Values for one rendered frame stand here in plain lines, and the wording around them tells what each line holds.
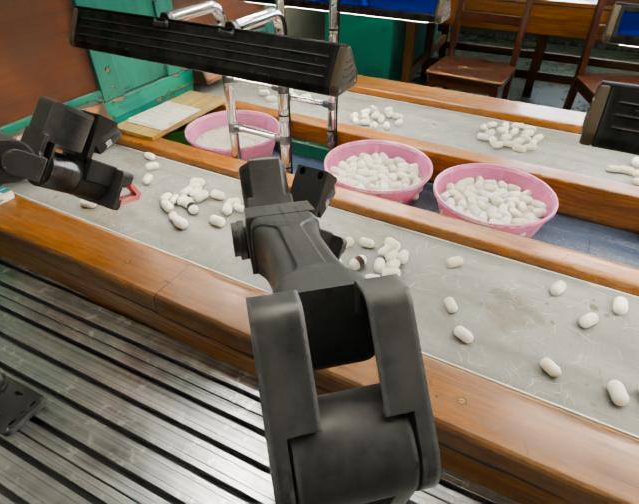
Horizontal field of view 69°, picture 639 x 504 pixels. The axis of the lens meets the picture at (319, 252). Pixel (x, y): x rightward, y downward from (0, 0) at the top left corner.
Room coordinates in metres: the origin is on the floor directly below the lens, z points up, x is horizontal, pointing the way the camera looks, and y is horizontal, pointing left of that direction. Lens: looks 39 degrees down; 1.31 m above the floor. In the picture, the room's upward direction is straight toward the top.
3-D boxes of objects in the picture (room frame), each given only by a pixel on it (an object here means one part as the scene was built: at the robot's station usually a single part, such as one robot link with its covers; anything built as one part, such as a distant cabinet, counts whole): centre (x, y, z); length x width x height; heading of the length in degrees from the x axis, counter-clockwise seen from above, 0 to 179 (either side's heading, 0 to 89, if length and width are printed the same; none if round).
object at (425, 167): (1.02, -0.15, 0.72); 0.27 x 0.27 x 0.10
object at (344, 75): (0.90, 0.23, 1.08); 0.62 x 0.08 x 0.07; 62
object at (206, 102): (1.33, 0.43, 0.77); 0.33 x 0.15 x 0.01; 152
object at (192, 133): (1.23, 0.24, 0.72); 0.27 x 0.27 x 0.10
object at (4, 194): (0.85, 0.70, 0.78); 0.06 x 0.04 x 0.02; 152
